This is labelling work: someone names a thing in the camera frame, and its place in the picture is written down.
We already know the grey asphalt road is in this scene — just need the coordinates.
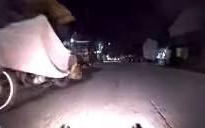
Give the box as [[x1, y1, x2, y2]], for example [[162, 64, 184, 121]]
[[0, 60, 205, 128]]

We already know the pale distant building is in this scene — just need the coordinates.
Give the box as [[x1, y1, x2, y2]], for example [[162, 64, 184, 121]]
[[142, 37, 159, 62]]

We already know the vehicle under pale cover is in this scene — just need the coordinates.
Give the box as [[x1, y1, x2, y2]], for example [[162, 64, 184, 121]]
[[0, 13, 78, 113]]

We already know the dark building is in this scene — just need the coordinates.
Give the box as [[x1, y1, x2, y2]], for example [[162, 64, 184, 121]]
[[168, 6, 205, 73]]

